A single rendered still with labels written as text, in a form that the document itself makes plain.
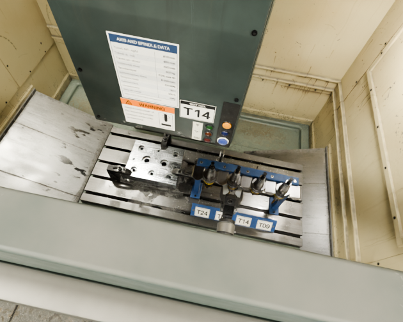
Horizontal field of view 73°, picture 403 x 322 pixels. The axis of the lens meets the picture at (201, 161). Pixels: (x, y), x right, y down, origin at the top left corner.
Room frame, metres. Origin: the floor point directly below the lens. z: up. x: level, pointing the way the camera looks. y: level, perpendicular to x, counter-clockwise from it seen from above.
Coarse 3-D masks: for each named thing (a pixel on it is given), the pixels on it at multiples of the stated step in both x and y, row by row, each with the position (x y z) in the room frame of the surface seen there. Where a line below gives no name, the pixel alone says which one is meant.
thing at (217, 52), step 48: (48, 0) 0.51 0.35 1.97; (96, 0) 0.51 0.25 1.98; (144, 0) 0.50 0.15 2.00; (192, 0) 0.49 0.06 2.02; (240, 0) 0.49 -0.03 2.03; (96, 48) 0.51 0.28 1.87; (192, 48) 0.49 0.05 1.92; (240, 48) 0.49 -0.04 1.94; (96, 96) 0.51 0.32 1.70; (192, 96) 0.49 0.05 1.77; (240, 96) 0.49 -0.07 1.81
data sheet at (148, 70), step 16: (112, 32) 0.50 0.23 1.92; (112, 48) 0.50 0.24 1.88; (128, 48) 0.50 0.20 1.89; (144, 48) 0.50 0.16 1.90; (160, 48) 0.50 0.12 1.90; (176, 48) 0.49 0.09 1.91; (128, 64) 0.50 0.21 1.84; (144, 64) 0.50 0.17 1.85; (160, 64) 0.50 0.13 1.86; (176, 64) 0.49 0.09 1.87; (128, 80) 0.50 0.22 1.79; (144, 80) 0.50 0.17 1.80; (160, 80) 0.50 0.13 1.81; (176, 80) 0.49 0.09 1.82; (128, 96) 0.50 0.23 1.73; (144, 96) 0.50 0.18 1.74; (160, 96) 0.50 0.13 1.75; (176, 96) 0.49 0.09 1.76
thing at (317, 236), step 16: (288, 160) 1.01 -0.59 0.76; (304, 160) 1.00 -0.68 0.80; (320, 160) 0.99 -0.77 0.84; (304, 176) 0.88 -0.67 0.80; (320, 176) 0.87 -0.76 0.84; (304, 192) 0.76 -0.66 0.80; (320, 192) 0.76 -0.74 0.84; (304, 208) 0.66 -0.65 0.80; (320, 208) 0.66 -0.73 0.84; (304, 224) 0.56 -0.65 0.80; (320, 224) 0.56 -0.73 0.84; (304, 240) 0.46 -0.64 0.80; (320, 240) 0.47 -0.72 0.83
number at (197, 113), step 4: (196, 108) 0.49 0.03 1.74; (196, 112) 0.49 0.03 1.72; (200, 112) 0.49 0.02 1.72; (204, 112) 0.49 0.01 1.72; (208, 112) 0.49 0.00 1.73; (196, 116) 0.49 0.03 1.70; (200, 116) 0.49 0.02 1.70; (204, 116) 0.49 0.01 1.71; (208, 116) 0.49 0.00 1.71; (208, 120) 0.49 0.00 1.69
